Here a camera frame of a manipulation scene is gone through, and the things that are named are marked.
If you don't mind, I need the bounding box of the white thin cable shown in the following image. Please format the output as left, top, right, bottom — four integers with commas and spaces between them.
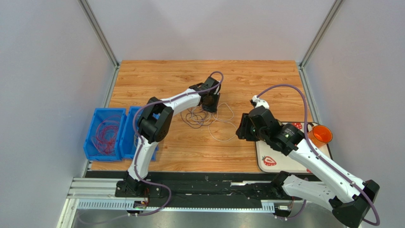
190, 102, 239, 142

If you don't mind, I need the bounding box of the pink thin cable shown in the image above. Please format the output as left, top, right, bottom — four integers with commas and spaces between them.
91, 115, 123, 156

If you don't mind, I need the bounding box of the red thin cable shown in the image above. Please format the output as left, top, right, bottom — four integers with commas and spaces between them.
93, 123, 121, 155

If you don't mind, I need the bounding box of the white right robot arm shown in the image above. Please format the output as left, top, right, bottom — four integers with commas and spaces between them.
236, 106, 380, 228

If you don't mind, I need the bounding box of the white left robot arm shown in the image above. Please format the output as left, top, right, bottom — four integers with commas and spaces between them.
123, 76, 223, 196

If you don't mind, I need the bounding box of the strawberry print tray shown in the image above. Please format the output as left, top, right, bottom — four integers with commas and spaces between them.
255, 122, 332, 174

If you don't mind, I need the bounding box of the orange plastic cup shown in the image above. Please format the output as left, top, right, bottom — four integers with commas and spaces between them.
308, 125, 333, 148

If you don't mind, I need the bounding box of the blue plastic bin right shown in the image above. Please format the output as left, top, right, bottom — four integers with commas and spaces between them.
119, 106, 141, 160

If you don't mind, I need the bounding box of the blue plastic bin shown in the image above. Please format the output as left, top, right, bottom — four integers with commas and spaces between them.
83, 108, 127, 162
119, 106, 141, 160

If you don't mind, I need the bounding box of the blue plastic bin left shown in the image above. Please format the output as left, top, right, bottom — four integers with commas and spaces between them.
83, 108, 127, 162

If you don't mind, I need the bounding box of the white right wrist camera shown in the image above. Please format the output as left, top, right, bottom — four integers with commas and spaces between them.
250, 95, 270, 109

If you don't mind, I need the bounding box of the aluminium frame post right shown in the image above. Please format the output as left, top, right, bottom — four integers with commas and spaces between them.
299, 0, 345, 68

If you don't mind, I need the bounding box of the aluminium frame post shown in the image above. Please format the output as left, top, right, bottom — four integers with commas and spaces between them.
299, 0, 345, 68
78, 0, 120, 68

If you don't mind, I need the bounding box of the slotted white cable duct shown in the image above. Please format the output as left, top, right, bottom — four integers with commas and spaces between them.
77, 199, 275, 213

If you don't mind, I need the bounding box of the aluminium frame post left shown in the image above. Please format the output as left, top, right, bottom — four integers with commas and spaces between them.
78, 0, 120, 68

